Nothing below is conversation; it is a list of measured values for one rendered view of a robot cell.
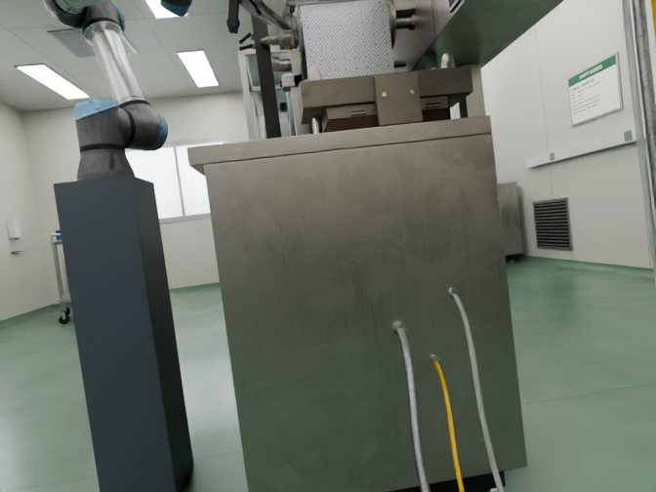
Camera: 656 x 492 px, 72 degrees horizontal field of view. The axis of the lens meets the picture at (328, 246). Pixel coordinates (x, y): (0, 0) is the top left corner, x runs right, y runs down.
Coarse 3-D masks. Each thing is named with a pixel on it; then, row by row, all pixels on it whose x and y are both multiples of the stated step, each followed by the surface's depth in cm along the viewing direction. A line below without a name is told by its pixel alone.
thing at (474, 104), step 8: (464, 64) 138; (472, 64) 138; (472, 72) 139; (480, 72) 139; (472, 80) 139; (480, 80) 139; (480, 88) 139; (472, 96) 139; (480, 96) 139; (464, 104) 140; (472, 104) 139; (480, 104) 139; (464, 112) 141; (472, 112) 139; (480, 112) 139
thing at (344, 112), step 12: (444, 96) 105; (336, 108) 103; (348, 108) 103; (360, 108) 104; (372, 108) 104; (432, 108) 105; (444, 108) 106; (324, 120) 110; (336, 120) 103; (348, 120) 104; (360, 120) 104; (372, 120) 104; (432, 120) 106; (324, 132) 116
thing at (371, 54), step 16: (320, 48) 121; (336, 48) 121; (352, 48) 122; (368, 48) 122; (384, 48) 122; (320, 64) 121; (336, 64) 121; (352, 64) 122; (368, 64) 122; (384, 64) 123
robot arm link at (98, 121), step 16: (80, 112) 122; (96, 112) 122; (112, 112) 126; (128, 112) 131; (80, 128) 123; (96, 128) 122; (112, 128) 125; (128, 128) 129; (80, 144) 124; (128, 144) 133
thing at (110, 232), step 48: (96, 192) 119; (144, 192) 129; (96, 240) 119; (144, 240) 124; (96, 288) 120; (144, 288) 121; (96, 336) 120; (144, 336) 121; (96, 384) 121; (144, 384) 122; (96, 432) 121; (144, 432) 122; (144, 480) 123
